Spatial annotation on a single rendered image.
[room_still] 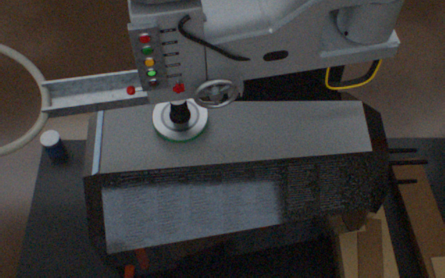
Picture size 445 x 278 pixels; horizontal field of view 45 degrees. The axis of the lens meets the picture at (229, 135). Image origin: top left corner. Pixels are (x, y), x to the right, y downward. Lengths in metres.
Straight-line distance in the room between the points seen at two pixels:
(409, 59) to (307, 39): 1.87
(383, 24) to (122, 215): 1.16
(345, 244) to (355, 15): 1.19
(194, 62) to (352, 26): 0.53
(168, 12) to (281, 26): 0.35
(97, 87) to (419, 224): 1.71
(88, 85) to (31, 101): 1.43
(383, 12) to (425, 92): 1.70
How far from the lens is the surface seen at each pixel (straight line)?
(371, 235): 2.62
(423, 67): 3.52
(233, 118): 2.13
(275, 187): 2.08
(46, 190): 3.01
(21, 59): 2.04
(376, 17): 1.76
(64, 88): 1.98
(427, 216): 2.88
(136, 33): 1.52
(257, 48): 1.69
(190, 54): 1.63
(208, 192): 2.06
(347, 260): 2.56
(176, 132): 2.04
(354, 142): 2.13
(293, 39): 1.70
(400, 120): 3.24
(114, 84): 1.95
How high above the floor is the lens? 2.58
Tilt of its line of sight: 59 degrees down
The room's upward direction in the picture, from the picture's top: straight up
